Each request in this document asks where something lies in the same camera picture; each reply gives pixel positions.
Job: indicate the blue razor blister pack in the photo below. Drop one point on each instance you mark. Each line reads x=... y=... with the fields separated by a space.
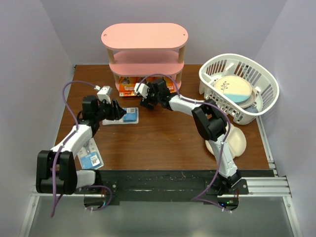
x=89 y=156
x=131 y=117

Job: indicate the white plastic laundry basket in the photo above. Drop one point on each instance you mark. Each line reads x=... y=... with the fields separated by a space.
x=265 y=89

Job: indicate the cream and blue floral plate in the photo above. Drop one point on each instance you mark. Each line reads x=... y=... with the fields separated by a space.
x=235 y=88

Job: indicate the aluminium frame rail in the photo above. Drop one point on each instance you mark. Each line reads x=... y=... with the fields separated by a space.
x=169 y=144

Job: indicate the orange razor box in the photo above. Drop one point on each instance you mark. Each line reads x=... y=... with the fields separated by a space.
x=170 y=84
x=146 y=80
x=126 y=86

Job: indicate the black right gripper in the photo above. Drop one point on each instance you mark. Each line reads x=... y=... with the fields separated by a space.
x=144 y=101

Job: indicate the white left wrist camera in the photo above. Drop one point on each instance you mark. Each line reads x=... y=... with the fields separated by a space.
x=104 y=93

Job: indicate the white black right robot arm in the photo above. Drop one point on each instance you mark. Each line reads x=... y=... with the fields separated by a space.
x=211 y=122

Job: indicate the pink three-tier wooden shelf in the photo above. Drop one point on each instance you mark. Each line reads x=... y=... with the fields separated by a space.
x=146 y=49

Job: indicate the cream divided plate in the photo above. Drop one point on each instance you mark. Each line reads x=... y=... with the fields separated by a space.
x=237 y=141

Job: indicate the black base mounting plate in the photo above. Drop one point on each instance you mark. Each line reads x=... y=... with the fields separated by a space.
x=170 y=185

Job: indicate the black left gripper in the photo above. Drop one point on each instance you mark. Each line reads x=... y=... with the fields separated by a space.
x=116 y=112

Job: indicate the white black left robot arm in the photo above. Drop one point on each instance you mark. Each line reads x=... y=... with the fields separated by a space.
x=56 y=169

